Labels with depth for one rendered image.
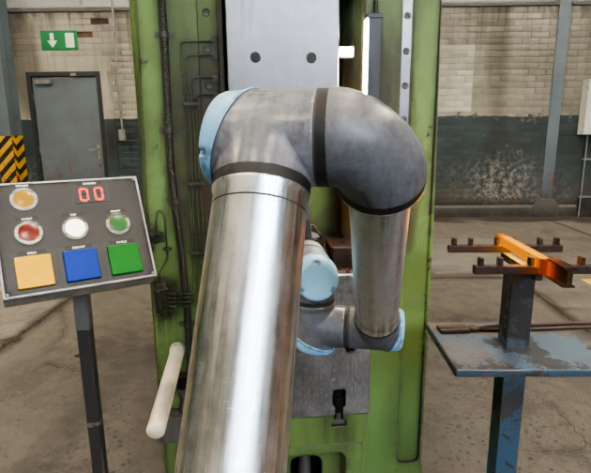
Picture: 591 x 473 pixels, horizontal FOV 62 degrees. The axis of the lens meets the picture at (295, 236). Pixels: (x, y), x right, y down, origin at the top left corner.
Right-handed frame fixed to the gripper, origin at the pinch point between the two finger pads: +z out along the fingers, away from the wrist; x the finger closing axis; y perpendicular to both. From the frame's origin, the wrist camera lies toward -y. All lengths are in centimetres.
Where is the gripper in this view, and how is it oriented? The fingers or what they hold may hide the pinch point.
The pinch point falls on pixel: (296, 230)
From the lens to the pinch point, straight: 134.3
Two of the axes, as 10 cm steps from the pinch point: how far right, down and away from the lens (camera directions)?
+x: 9.9, -0.2, 1.0
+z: -1.1, -2.3, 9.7
